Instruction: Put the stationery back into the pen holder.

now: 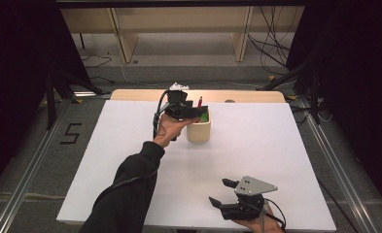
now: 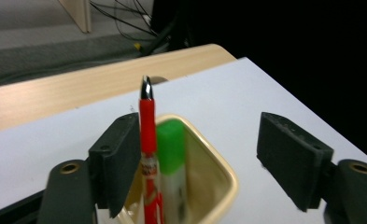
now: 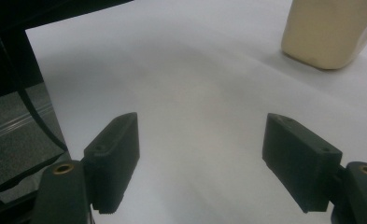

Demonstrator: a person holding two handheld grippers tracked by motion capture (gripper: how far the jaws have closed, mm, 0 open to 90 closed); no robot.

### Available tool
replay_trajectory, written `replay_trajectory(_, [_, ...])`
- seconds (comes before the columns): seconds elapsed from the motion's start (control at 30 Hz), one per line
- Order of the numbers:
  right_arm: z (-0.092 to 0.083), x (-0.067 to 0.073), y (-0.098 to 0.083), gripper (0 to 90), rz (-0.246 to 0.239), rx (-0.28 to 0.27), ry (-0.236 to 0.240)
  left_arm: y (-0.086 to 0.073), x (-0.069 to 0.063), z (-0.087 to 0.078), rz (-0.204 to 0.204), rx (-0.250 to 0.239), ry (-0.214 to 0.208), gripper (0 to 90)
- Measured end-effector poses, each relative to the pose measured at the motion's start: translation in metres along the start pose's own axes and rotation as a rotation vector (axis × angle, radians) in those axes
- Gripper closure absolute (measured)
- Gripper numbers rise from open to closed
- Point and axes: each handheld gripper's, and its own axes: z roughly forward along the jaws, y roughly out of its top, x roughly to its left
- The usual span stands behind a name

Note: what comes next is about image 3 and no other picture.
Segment black cable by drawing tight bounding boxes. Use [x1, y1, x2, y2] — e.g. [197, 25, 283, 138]
[0, 31, 68, 153]

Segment aluminium floor rail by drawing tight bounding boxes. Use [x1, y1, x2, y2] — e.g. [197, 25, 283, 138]
[0, 104, 54, 144]

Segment beige square pen holder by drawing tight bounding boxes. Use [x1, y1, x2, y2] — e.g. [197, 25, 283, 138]
[280, 0, 367, 70]

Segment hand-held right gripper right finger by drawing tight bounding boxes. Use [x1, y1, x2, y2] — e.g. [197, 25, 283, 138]
[261, 112, 344, 214]

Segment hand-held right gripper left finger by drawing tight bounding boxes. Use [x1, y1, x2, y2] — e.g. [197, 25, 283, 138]
[83, 112, 141, 215]

